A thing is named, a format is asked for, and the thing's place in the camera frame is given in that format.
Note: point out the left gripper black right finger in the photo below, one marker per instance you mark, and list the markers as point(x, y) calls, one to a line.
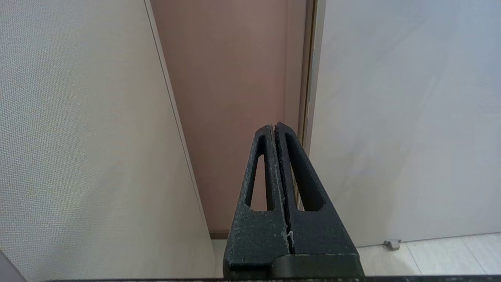
point(317, 231)

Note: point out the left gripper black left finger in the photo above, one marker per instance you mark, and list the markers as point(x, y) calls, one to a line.
point(254, 235)

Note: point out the small metal door stop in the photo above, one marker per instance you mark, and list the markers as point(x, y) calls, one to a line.
point(392, 244)

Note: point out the cream door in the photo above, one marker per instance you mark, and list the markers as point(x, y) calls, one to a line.
point(403, 117)

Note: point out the dark baseboard strip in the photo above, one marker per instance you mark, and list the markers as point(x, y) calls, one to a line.
point(219, 235)

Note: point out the beige cabinet panel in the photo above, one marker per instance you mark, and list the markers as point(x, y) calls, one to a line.
point(78, 137)

